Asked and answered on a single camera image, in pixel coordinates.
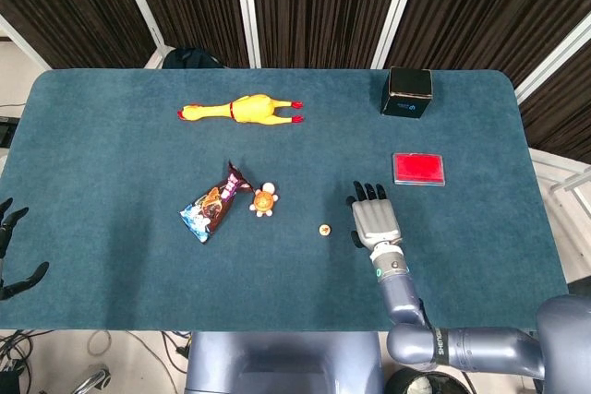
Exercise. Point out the chrome chair leg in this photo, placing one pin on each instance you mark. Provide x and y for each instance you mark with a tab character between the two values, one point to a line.
94	378

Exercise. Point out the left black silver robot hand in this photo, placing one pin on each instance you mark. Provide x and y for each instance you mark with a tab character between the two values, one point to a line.
7	230

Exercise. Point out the round wooden chess piece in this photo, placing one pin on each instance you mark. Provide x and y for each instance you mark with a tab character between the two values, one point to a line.
325	230

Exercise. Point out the orange turtle toy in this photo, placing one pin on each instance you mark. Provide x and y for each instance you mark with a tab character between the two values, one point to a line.
263	201

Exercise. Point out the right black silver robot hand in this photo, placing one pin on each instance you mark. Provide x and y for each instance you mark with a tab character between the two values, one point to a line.
376	223

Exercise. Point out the yellow rubber chicken toy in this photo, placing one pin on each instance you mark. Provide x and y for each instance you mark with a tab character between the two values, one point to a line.
251	108

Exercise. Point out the white metal frame base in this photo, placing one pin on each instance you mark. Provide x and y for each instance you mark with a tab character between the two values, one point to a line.
561	170

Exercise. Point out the black waste bin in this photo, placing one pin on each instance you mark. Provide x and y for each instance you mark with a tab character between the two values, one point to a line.
415	385

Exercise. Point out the black bag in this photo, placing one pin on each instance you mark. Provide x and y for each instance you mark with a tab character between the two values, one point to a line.
189	59

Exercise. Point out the red ink pad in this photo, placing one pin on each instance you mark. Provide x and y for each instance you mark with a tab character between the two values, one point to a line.
418	168

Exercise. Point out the black cardboard box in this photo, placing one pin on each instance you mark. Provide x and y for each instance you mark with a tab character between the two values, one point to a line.
406	89

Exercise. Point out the black floor device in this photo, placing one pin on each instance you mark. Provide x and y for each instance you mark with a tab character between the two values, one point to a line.
5	131

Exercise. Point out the brown snack bag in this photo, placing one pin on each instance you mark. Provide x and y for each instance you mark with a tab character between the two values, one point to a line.
212	207

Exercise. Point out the blue felt table cloth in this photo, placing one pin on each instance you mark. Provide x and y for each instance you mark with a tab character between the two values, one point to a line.
115	158

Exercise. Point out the blue-grey robot torso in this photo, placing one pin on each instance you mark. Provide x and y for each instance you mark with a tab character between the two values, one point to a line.
277	361

